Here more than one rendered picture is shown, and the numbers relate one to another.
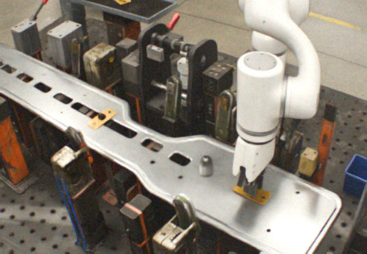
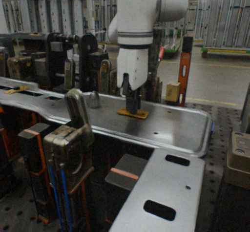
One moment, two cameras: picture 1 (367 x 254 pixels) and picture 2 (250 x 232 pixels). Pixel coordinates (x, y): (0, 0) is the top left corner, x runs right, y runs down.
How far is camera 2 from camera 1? 0.61 m
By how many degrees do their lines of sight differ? 20
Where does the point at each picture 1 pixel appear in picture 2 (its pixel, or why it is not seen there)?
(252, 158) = (134, 62)
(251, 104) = (131, 0)
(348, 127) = not seen: hidden behind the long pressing
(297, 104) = not seen: outside the picture
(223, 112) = (104, 74)
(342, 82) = not seen: hidden behind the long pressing
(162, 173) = (60, 109)
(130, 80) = (41, 73)
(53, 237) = not seen: outside the picture
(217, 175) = (104, 107)
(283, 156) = (150, 94)
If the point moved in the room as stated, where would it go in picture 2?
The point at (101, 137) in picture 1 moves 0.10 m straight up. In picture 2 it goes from (13, 97) to (6, 68)
